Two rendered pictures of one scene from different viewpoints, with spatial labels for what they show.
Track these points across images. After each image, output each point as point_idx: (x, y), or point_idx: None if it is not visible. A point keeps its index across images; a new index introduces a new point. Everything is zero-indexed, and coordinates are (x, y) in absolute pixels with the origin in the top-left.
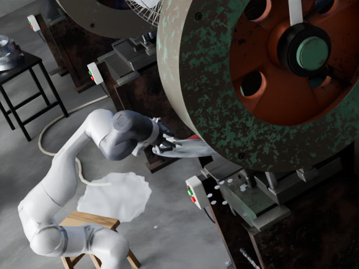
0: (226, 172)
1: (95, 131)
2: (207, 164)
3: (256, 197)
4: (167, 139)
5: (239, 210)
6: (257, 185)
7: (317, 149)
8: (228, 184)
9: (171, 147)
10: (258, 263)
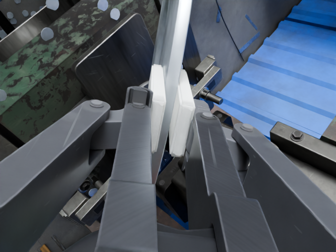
0: (100, 84)
1: None
2: (142, 20)
3: (52, 104)
4: (181, 114)
5: (57, 28)
6: (84, 100)
7: None
8: (105, 30)
9: (100, 157)
10: None
